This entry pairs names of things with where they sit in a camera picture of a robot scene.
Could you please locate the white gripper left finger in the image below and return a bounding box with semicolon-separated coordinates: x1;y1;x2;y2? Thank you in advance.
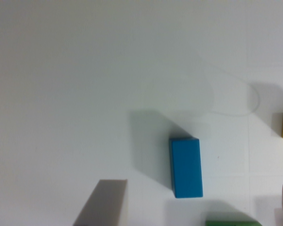
73;180;128;226

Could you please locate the green square block with hole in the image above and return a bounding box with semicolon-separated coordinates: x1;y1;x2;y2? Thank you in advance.
205;220;262;226

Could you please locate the blue rectangular block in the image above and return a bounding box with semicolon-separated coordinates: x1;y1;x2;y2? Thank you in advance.
169;137;203;199

